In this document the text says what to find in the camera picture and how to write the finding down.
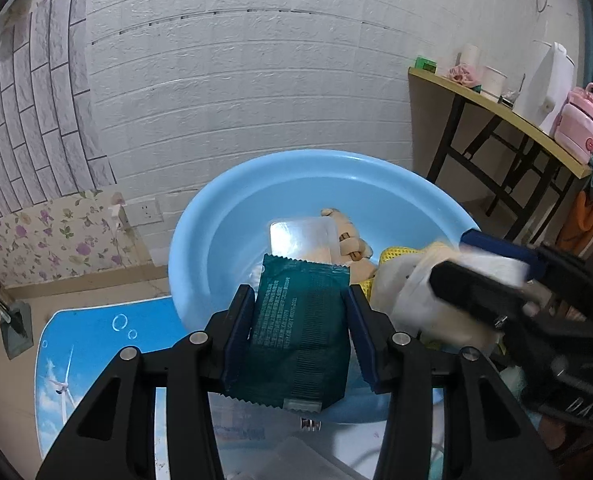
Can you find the white cup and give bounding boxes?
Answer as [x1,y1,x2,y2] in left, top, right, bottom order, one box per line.
[481,65,508,98]

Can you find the dark green packet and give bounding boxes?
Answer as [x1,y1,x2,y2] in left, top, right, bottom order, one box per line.
[224,253,351,412]

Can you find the white sunflower plush toy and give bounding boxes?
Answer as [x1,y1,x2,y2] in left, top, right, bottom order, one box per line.
[361,240,502,356]

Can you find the white kettle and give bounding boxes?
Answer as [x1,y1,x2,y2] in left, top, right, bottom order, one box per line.
[511,41,576,136]

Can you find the small glass cup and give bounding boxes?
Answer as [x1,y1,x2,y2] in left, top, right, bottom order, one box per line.
[499,77,525,108]

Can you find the brown plush toy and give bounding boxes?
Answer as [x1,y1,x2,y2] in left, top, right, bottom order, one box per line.
[321,207,377,281]

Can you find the pink water bottle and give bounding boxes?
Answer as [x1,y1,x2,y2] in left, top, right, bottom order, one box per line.
[554,82,593,165]

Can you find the frosted box with beige contents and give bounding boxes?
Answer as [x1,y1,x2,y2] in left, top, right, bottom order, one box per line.
[268,216,340,266]

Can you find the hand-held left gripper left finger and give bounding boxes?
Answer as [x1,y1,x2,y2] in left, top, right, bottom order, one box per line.
[35,284,256,480]

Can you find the wooden side table black legs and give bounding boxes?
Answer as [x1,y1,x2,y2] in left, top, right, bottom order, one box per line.
[409,66,592,241]

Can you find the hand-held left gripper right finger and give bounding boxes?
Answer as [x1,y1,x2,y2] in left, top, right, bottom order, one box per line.
[344,285,547,480]

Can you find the orange cloth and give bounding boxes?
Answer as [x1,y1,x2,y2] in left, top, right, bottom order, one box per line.
[557,192,593,256]

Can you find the pink scrunchie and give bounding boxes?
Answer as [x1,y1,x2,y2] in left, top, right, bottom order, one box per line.
[447,64,480,86]

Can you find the blue plastic basin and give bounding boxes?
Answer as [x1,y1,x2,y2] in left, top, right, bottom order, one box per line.
[168,150,480,423]

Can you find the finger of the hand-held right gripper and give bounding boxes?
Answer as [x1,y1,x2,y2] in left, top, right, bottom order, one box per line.
[459,229,593,287]
[428,259,543,332]

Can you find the grey long-handled tool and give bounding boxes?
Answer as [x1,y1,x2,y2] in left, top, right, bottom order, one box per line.
[0,275,33,361]

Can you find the white wall socket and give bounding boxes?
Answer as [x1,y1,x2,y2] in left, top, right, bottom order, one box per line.
[125,199,164,226]

